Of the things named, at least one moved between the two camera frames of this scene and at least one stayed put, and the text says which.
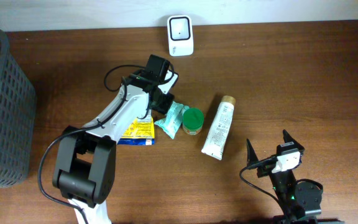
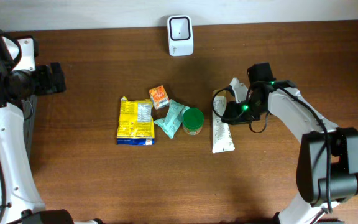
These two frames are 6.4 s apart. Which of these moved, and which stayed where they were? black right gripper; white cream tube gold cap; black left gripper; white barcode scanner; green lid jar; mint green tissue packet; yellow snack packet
Moved: white cream tube gold cap; black left gripper; black right gripper
Stayed: white barcode scanner; yellow snack packet; green lid jar; mint green tissue packet
